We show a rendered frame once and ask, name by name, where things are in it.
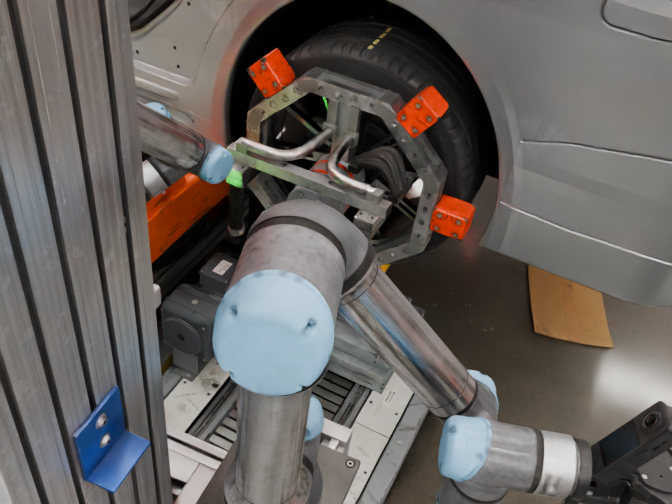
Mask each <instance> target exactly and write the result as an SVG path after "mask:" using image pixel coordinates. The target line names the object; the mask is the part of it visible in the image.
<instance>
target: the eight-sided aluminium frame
mask: <svg viewBox="0 0 672 504"><path fill-rule="evenodd" d="M310 92H311V93H314V94H317V95H319V96H322V97H325V98H328V99H329V98H332V99H335V100H337V101H339V102H340V103H342V104H345V105H348V106H355V107H358V108H360V110H363V111H366V112H368V113H371V114H374V115H377V116H380V117H381V118H382V119H383V121H384V122H385V124H386V125H387V127H388V128H389V130H390V131H391V133H392V135H393V136H394V138H395V139H396V141H397V142H398V144H399V146H400V147H401V149H402V150H403V152H404V153H405V155H406V156H407V158H408V160H409V161H410V163H411V164H412V166H413V167H414V169H415V170H416V172H417V174H418V175H419V177H420V178H421V180H422V181H423V186H422V190H421V195H420V199H419V203H418V207H417V212H416V216H415V220H414V225H413V229H412V232H410V233H407V234H404V235H402V236H399V237H396V238H394V239H391V240H388V241H385V242H383V243H380V244H377V245H374V246H373V247H374V249H375V251H376V258H375V262H376V263H377V264H378V266H382V265H385V264H388V263H391V262H394V261H397V260H400V259H403V258H406V257H409V256H412V255H413V256H415V255H416V254H417V253H420V252H423V250H424V249H425V247H426V245H427V244H428V242H429V241H430V239H431V235H432V233H433V231H432V230H430V229H429V225H430V221H431V217H432V213H433V209H434V207H435V206H436V204H437V203H438V201H439V200H440V198H441V196H442V192H443V188H444V184H445V182H446V180H447V179H446V176H447V173H448V170H447V169H446V167H445V166H444V163H443V161H441V159H440V158H439V156H438V154H437V153H436V151H435V150H434V148H433V147H432V145H431V143H430V142H429V140H428V139H427V137H426V135H425V134H424V132H422V133H421V134H420V135H418V136H417V137H416V138H412V137H411V135H410V134H409V133H408V132H407V131H406V129H405V128H404V127H403V126H402V124H401V123H400V122H399V121H398V120H397V119H396V117H397V115H398V113H399V112H400V111H401V110H402V108H403V107H404V106H405V105H406V104H407V103H406V102H405V101H404V100H403V99H402V97H401V95H400V94H398V93H395V92H392V91H391V90H390V89H389V90H386V89H383V88H380V87H377V86H374V85H371V84H368V83H365V82H362V81H359V80H356V79H353V78H350V77H347V76H344V75H341V74H338V73H335V72H332V71H329V70H328V69H323V68H320V67H317V66H316V67H314V68H313V69H311V70H308V71H307V72H306V73H305V74H303V75H302V76H300V77H299V78H297V79H296V80H294V81H293V82H292V83H290V84H289V85H288V86H287V87H285V88H284V89H283V90H281V91H280V92H278V93H276V94H275V95H273V96H272V97H270V98H269V99H266V98H265V99H263V100H262V101H261V102H260V103H258V104H257V105H256V106H255V107H253V108H252V109H251V110H250V111H248V112H247V121H246V123H247V138H248V139H251V140H253V141H256V142H259V143H261V144H264V145H267V146H269V147H270V133H271V116H272V115H273V114H275V113H277V112H278V111H280V110H282V109H283V108H285V107H287V106H288V105H290V104H292V103H293V102H295V101H296V100H298V99H300V98H301V97H303V96H305V95H306V94H308V93H310ZM379 96H380V97H379ZM394 121H395V122H396V123H395V122H394ZM421 145H422V146H421ZM424 168H425V169H424ZM248 186H249V188H250V190H251V191H253V193H254V194H255V195H256V197H257V198H258V200H259V201H260V202H261V204H262V205H263V206H264V208H265V209H268V208H271V207H272V206H274V205H276V204H279V203H281V202H284V201H287V197H286V195H285V194H284V193H283V191H282V190H281V188H280V187H279V186H278V184H277V183H276V181H275V180H274V179H273V177H272V176H271V175H270V174H268V173H265V172H263V171H261V172H260V173H259V174H258V175H257V176H256V177H255V178H254V179H253V180H252V181H250V182H249V183H248Z"/></svg>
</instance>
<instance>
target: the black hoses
mask: <svg viewBox="0 0 672 504"><path fill-rule="evenodd" d="M355 148H357V149H360V150H363V151H367V150H368V149H369V145H368V144H365V143H362V142H359V141H358V145H357V146H356V147H355ZM364 167H373V168H376V169H378V170H379V171H380V172H381V173H382V174H383V175H384V177H385V179H386V181H387V183H388V185H389V188H390V190H391V192H390V193H389V194H388V197H387V201H389V202H392V203H393V204H395V205H398V204H399V203H400V201H401V200H402V199H403V197H404V196H405V195H406V193H407V192H408V191H409V189H410V188H411V187H412V183H413V180H412V179H410V178H407V176H406V170H405V166H404V162H403V159H402V156H401V154H400V153H399V152H398V151H397V150H396V149H395V148H393V147H388V146H384V147H379V148H376V149H373V150H371V151H368V152H365V153H362V154H357V155H356V157H355V158H354V159H353V160H352V161H351V162H350V163H349V164H348V169H347V171H348V172H351V173H354V174H356V175H358V174H359V172H360V171H361V170H362V169H363V168H364Z"/></svg>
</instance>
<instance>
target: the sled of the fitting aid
mask: <svg viewBox="0 0 672 504"><path fill-rule="evenodd" d="M411 305H412V304H411ZM412 306H413V307H414V308H415V309H416V310H417V312H418V313H419V314H420V315H421V316H422V318H423V317H424V313H425V310H424V309H422V308H420V307H417V306H415V305H412ZM328 370H330V371H332V372H335V373H337V374H339V375H341V376H343V377H345V378H348V379H350V380H352V381H354V382H356V383H358V384H361V385H363V386H365V387H367V388H369V389H371V390H373V391H376V392H378V393H380V394H382V393H383V391H384V389H385V388H386V386H387V384H388V382H389V381H390V379H391V377H392V375H393V374H394V371H393V370H392V369H391V368H390V367H389V366H388V365H387V363H386V362H385V361H384V360H383V359H382V358H381V357H379V359H378V361H377V362H376V364H374V363H372V362H370V361H367V360H365V359H363V358H361V357H359V356H356V355H354V354H352V353H350V352H347V351H345V350H343V349H341V348H339V347H336V346H334V345H333V348H332V352H331V355H330V362H329V366H328Z"/></svg>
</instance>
